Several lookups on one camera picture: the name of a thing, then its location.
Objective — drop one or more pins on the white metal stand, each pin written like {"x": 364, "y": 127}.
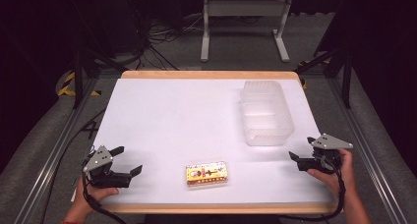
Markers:
{"x": 246, "y": 11}

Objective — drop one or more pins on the black tripod stand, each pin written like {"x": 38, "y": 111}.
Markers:
{"x": 78, "y": 76}
{"x": 342, "y": 70}

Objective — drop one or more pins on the person's right hand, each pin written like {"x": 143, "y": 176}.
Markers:
{"x": 342, "y": 176}

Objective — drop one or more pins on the yellow black hazard tape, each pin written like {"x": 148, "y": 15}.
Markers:
{"x": 69, "y": 85}

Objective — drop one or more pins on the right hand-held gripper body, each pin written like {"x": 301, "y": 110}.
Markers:
{"x": 327, "y": 143}

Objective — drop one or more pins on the person's left hand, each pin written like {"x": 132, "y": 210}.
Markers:
{"x": 86, "y": 197}

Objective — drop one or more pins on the translucent plastic container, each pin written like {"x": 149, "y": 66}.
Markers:
{"x": 266, "y": 112}

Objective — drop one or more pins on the yellow snack box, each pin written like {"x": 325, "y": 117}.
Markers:
{"x": 206, "y": 174}

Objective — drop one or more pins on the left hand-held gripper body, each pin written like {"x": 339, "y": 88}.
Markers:
{"x": 98, "y": 161}

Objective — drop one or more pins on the aluminium floor rail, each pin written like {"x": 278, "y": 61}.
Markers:
{"x": 49, "y": 158}
{"x": 367, "y": 145}

